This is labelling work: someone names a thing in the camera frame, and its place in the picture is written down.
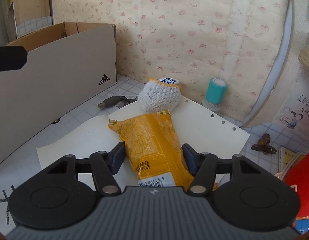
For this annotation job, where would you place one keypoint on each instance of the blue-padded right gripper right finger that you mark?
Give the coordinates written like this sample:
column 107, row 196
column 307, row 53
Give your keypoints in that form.
column 204, row 168

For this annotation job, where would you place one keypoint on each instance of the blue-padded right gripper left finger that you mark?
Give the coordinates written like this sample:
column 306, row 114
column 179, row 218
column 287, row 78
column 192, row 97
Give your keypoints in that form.
column 103, row 166

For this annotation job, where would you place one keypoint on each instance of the yellow snack packet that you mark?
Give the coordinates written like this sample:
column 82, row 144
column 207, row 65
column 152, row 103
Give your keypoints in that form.
column 154, row 150

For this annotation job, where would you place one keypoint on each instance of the white punched paper sheet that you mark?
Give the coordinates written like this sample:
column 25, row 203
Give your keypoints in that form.
column 203, row 130

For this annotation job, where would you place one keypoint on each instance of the wooden shelf unit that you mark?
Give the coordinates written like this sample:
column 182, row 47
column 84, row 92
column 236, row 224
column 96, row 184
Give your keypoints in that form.
column 27, row 16

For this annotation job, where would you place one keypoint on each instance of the cardboard shoe box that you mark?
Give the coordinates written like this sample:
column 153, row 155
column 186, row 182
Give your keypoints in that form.
column 67, row 64

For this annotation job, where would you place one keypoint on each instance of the brown hair claw clip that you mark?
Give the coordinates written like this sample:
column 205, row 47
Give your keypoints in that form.
column 263, row 145

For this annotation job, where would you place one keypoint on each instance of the teal stamp bottle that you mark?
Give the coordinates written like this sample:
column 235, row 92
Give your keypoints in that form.
column 214, row 95

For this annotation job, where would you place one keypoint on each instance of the white knit glove ball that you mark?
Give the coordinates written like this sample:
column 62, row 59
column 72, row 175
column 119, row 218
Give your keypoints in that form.
column 157, row 96

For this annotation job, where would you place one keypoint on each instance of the red container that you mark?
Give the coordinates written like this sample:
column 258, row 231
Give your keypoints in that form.
column 299, row 176

